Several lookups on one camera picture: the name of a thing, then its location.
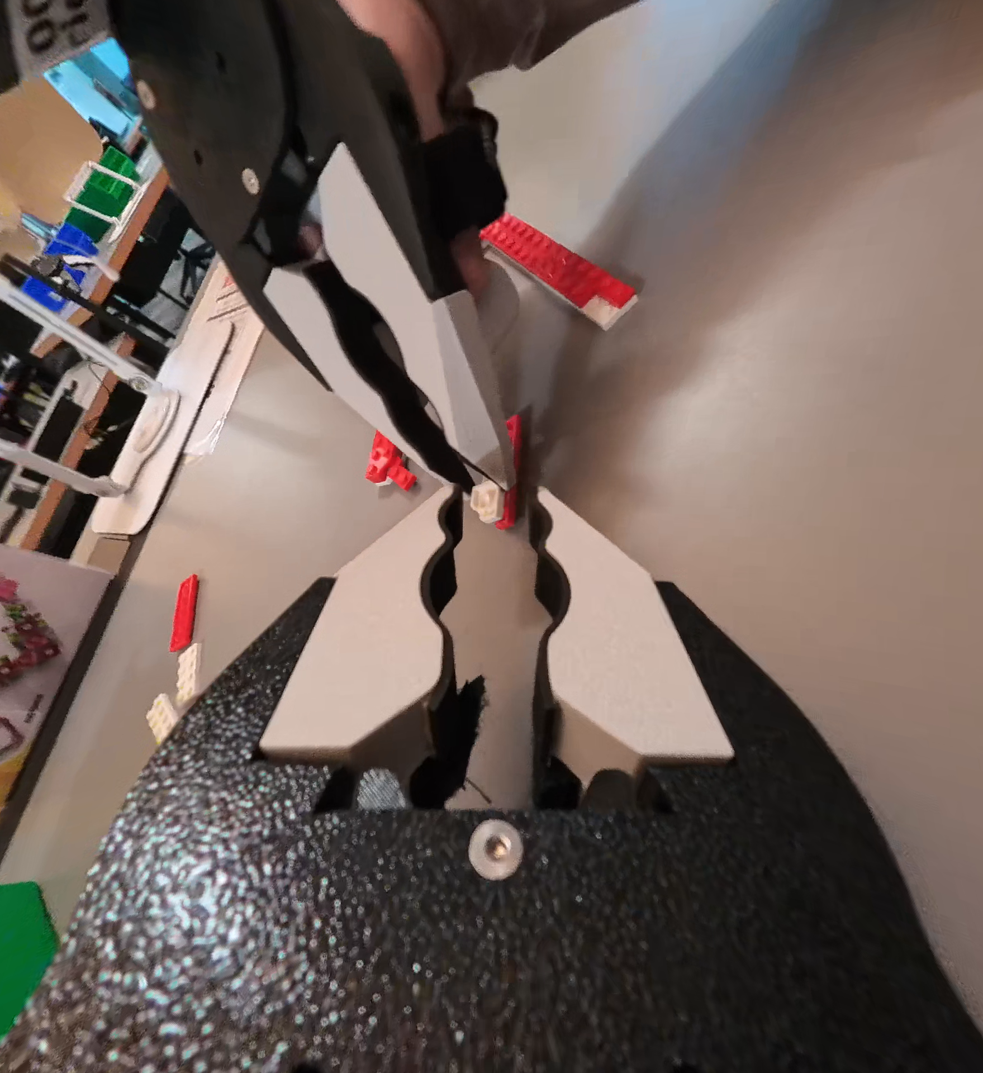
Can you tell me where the person's right hand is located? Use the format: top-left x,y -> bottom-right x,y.
343,0 -> 643,296

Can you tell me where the white tray with holder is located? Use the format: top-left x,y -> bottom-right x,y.
89,322 -> 236,539

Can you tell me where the short red lego plate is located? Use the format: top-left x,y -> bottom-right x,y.
365,431 -> 417,486

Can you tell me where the long red lego plate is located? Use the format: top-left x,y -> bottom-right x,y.
169,574 -> 201,653

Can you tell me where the small green storage bin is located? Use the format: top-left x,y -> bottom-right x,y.
64,146 -> 142,238

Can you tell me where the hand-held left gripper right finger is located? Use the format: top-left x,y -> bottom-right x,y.
527,485 -> 737,781

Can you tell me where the white paper sheet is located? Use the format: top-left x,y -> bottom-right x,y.
181,264 -> 268,458

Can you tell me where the cardboard box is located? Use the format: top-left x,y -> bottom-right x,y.
0,79 -> 108,215

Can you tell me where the red and white lego assembly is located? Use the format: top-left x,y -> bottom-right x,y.
478,212 -> 640,330

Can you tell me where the lego set box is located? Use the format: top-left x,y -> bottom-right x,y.
0,536 -> 115,839

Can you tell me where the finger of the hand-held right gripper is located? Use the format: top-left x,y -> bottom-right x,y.
259,262 -> 474,491
302,141 -> 516,491

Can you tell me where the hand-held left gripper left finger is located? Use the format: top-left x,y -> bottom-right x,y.
257,485 -> 466,771

